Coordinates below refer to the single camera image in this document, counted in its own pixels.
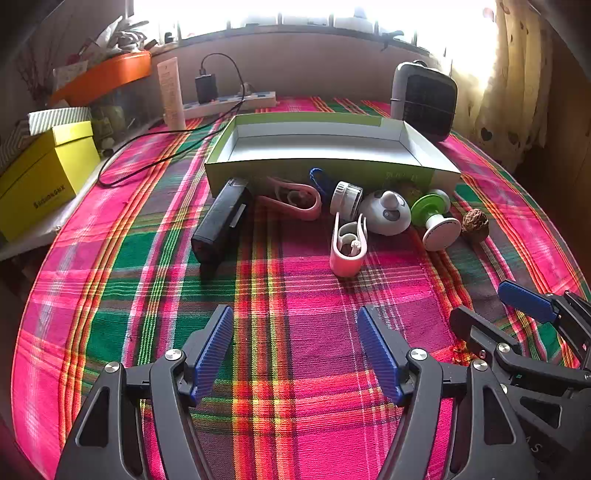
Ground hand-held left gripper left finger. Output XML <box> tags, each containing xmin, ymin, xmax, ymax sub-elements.
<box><xmin>54</xmin><ymin>305</ymin><xmax>235</xmax><ymax>480</ymax></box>

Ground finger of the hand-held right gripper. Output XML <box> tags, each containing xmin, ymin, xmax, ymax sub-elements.
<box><xmin>449</xmin><ymin>305</ymin><xmax>591</xmax><ymax>386</ymax></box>
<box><xmin>498</xmin><ymin>280</ymin><xmax>591</xmax><ymax>370</ymax></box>

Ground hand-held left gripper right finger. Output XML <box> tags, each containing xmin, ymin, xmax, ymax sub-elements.
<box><xmin>357</xmin><ymin>305</ymin><xmax>539</xmax><ymax>480</ymax></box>

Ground pink clip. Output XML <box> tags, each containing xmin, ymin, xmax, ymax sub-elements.
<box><xmin>329</xmin><ymin>211</ymin><xmax>368</xmax><ymax>278</ymax></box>
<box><xmin>256</xmin><ymin>176</ymin><xmax>322</xmax><ymax>221</ymax></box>

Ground brown walnut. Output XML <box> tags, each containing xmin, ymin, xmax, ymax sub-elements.
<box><xmin>462</xmin><ymin>209</ymin><xmax>490</xmax><ymax>241</ymax></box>

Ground green and white spool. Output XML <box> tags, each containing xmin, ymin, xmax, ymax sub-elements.
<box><xmin>410</xmin><ymin>188</ymin><xmax>462</xmax><ymax>252</ymax></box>

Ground white panda egg toy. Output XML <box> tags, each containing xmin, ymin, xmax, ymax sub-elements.
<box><xmin>359</xmin><ymin>189</ymin><xmax>413</xmax><ymax>236</ymax></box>

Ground black cylinder device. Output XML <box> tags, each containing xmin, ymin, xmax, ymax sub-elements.
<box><xmin>191</xmin><ymin>178</ymin><xmax>253</xmax><ymax>265</ymax></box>

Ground white ribbed round cap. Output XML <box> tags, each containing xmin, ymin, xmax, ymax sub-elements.
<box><xmin>329</xmin><ymin>181</ymin><xmax>365</xmax><ymax>217</ymax></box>

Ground green and white cardboard box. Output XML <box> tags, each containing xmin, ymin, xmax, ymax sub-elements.
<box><xmin>204</xmin><ymin>112</ymin><xmax>462</xmax><ymax>197</ymax></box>

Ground pink plaid cloth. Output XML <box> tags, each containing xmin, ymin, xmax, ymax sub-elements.
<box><xmin>11</xmin><ymin>96</ymin><xmax>591</xmax><ymax>480</ymax></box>

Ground cream patterned curtain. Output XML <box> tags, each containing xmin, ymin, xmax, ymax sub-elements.
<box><xmin>452</xmin><ymin>0</ymin><xmax>555</xmax><ymax>171</ymax></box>

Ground grey fan heater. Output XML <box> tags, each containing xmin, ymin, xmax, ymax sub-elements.
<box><xmin>390</xmin><ymin>60</ymin><xmax>459</xmax><ymax>143</ymax></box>

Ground yellow box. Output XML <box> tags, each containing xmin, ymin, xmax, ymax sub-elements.
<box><xmin>0</xmin><ymin>121</ymin><xmax>101</xmax><ymax>243</ymax></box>

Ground white power strip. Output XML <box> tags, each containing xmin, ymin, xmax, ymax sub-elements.
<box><xmin>182</xmin><ymin>91</ymin><xmax>278</xmax><ymax>117</ymax></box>

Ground pale green ornament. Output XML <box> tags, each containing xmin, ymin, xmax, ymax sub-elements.
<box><xmin>92</xmin><ymin>104</ymin><xmax>125</xmax><ymax>139</ymax></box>

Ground cream cosmetic tube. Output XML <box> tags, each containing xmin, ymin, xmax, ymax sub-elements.
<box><xmin>157</xmin><ymin>57</ymin><xmax>187</xmax><ymax>131</ymax></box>

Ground black charger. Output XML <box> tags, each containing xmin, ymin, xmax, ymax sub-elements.
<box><xmin>195</xmin><ymin>73</ymin><xmax>219</xmax><ymax>104</ymax></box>

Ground striped box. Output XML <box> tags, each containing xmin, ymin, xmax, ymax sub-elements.
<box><xmin>0</xmin><ymin>107</ymin><xmax>93</xmax><ymax>171</ymax></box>

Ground orange box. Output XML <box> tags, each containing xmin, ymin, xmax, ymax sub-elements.
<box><xmin>48</xmin><ymin>51</ymin><xmax>153</xmax><ymax>107</ymax></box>

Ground white crumpled paper bundle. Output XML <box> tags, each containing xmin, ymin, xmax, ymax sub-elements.
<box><xmin>69</xmin><ymin>16</ymin><xmax>153</xmax><ymax>61</ymax></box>

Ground dried twig branches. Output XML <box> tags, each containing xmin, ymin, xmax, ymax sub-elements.
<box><xmin>14</xmin><ymin>41</ymin><xmax>51</xmax><ymax>102</ymax></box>

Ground window with metal bars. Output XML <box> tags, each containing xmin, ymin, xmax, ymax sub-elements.
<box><xmin>134</xmin><ymin>0</ymin><xmax>499</xmax><ymax>47</ymax></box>

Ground black cable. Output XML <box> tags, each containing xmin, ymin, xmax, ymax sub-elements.
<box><xmin>98</xmin><ymin>53</ymin><xmax>245</xmax><ymax>188</ymax></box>

